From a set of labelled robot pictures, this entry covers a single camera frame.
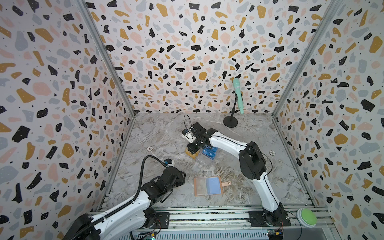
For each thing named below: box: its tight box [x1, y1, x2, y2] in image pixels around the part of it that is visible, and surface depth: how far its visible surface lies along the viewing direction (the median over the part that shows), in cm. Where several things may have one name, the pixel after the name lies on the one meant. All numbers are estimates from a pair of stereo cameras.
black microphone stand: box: [223, 93, 238, 128], surface depth 119 cm
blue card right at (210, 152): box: [202, 147, 218, 160], surface depth 92 cm
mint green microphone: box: [233, 78, 244, 114], surface depth 97 cm
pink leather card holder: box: [193, 176, 232, 197], surface depth 87 cm
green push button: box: [296, 208, 317, 228], surface depth 76 cm
